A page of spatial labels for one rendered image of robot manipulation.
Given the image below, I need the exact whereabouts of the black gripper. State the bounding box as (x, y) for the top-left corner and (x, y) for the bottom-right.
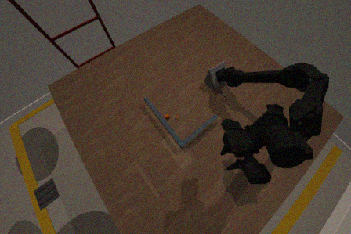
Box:
(221, 119), (271, 185)

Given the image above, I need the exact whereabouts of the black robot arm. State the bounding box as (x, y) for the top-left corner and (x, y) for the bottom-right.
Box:
(216, 63), (329, 169)

